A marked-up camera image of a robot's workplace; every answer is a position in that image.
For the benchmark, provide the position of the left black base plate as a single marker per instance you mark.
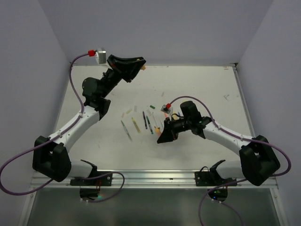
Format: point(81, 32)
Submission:
point(97, 178)

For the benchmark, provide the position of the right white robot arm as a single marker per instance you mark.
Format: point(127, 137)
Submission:
point(257, 160)

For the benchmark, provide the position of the purple gel pen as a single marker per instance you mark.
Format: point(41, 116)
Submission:
point(144, 120)

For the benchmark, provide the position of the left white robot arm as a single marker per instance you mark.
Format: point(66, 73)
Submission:
point(51, 154)

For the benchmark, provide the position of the green clear pen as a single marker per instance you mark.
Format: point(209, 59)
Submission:
point(126, 131)

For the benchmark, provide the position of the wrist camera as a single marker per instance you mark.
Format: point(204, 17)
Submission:
point(168, 109)
point(100, 56)

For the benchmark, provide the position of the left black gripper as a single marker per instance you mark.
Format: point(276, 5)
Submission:
point(128, 68)

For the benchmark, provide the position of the yellow thin highlighter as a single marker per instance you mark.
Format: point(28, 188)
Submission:
point(136, 125)

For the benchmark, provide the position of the orange thick highlighter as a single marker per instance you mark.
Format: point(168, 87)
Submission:
point(157, 131)

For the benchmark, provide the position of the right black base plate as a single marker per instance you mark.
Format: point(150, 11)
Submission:
point(207, 178)

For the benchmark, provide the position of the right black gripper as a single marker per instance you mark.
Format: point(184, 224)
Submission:
point(169, 133)

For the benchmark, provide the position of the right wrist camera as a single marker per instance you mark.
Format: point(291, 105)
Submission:
point(168, 109)

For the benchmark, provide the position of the aluminium rail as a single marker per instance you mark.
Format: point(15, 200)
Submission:
point(149, 179)

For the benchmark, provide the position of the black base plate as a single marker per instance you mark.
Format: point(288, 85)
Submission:
point(207, 178)
point(97, 178)

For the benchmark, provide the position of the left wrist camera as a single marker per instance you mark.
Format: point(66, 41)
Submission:
point(100, 56)

